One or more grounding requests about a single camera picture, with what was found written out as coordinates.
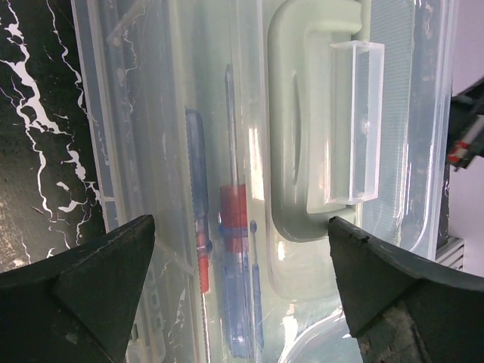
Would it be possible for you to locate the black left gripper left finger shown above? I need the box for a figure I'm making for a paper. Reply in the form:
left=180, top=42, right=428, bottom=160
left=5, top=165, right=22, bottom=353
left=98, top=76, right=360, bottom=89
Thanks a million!
left=1, top=215, right=155, bottom=362

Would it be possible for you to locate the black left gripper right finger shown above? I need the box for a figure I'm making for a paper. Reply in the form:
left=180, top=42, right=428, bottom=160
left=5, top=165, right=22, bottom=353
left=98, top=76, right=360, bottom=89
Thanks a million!
left=328, top=217, right=483, bottom=362

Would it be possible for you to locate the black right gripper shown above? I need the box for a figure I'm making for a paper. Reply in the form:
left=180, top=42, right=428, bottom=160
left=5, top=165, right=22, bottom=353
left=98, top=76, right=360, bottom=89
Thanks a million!
left=446, top=77, right=483, bottom=170

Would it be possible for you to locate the blue red screwdriver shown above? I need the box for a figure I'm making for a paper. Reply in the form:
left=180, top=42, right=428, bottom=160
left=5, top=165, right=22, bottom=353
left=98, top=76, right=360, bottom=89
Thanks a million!
left=219, top=64, right=264, bottom=359

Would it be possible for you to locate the small red screwdriver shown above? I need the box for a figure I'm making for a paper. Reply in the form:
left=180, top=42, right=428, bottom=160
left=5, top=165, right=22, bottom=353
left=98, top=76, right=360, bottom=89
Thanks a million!
left=185, top=108, right=213, bottom=363

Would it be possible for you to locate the translucent green tool box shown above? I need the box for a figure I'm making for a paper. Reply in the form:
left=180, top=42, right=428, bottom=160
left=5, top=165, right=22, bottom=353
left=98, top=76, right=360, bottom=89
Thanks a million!
left=72, top=1, right=456, bottom=362

